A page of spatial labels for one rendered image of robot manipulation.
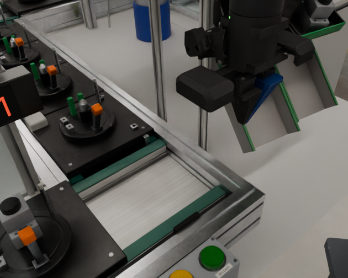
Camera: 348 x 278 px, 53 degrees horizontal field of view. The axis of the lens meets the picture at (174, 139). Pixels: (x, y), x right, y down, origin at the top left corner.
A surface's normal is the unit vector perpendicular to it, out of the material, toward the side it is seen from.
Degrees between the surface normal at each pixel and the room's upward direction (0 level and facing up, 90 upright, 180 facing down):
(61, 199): 0
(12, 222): 90
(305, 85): 45
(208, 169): 0
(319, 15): 114
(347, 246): 0
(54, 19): 90
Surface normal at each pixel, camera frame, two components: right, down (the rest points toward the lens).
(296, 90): 0.32, -0.15
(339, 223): -0.04, -0.77
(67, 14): 0.63, 0.48
